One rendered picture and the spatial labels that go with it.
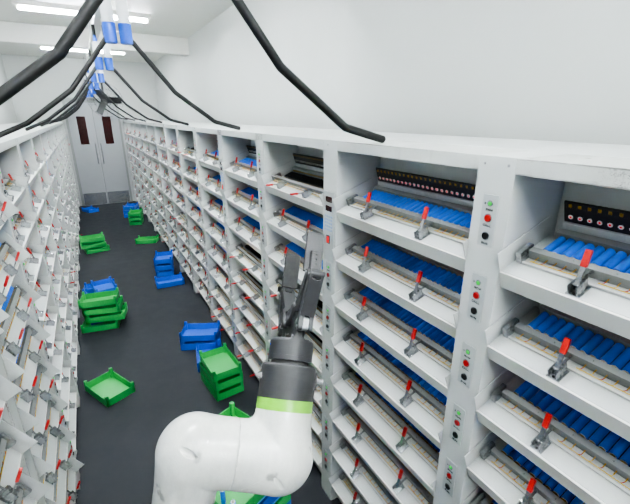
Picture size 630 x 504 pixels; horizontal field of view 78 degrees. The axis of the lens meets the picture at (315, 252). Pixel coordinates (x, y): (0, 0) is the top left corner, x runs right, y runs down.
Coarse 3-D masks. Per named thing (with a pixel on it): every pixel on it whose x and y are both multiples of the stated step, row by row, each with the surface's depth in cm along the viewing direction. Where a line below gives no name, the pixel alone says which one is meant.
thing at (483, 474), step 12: (492, 432) 111; (480, 444) 110; (492, 444) 110; (504, 444) 112; (468, 456) 108; (480, 456) 111; (492, 456) 110; (468, 468) 109; (480, 468) 108; (492, 468) 108; (504, 468) 107; (480, 480) 106; (492, 480) 105; (504, 480) 104; (516, 480) 103; (492, 492) 104; (504, 492) 102; (516, 492) 101
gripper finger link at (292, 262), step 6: (288, 258) 79; (294, 258) 79; (300, 258) 79; (288, 264) 78; (294, 264) 79; (288, 270) 78; (294, 270) 78; (288, 276) 77; (294, 276) 78; (282, 282) 77; (288, 282) 77; (294, 282) 78; (294, 288) 77
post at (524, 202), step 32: (480, 160) 90; (512, 160) 83; (480, 192) 91; (512, 192) 85; (544, 192) 91; (512, 224) 88; (480, 256) 94; (480, 320) 97; (480, 352) 99; (480, 384) 101; (448, 416) 113; (448, 448) 115
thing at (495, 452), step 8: (496, 448) 109; (496, 456) 108; (504, 456) 107; (504, 464) 106; (512, 464) 105; (520, 472) 102; (528, 480) 100; (544, 488) 98; (544, 496) 97; (552, 496) 96
